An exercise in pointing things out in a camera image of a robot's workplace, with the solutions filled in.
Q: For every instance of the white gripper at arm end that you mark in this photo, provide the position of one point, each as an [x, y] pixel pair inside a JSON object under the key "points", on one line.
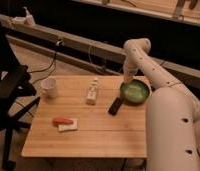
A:
{"points": [[127, 78]]}

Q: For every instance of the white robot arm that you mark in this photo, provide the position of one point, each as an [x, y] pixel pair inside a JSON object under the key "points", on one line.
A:
{"points": [[171, 111]]}

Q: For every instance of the white bottle on table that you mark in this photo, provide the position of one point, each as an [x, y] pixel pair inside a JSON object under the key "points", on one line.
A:
{"points": [[92, 92]]}

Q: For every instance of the wooden table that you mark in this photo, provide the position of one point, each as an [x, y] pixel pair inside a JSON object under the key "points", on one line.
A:
{"points": [[98, 135]]}

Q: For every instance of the white cup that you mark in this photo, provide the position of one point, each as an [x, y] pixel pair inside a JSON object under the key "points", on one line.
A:
{"points": [[49, 87]]}

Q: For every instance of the orange carrot toy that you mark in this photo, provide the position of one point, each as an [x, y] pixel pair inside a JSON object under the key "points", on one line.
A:
{"points": [[61, 121]]}

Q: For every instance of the black office chair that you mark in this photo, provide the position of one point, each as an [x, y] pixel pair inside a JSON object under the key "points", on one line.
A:
{"points": [[14, 83]]}

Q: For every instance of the green frying pan black handle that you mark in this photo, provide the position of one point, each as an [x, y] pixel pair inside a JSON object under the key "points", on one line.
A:
{"points": [[135, 92]]}

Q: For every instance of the long grey beam rail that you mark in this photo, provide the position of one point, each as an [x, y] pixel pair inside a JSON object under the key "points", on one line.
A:
{"points": [[187, 75]]}

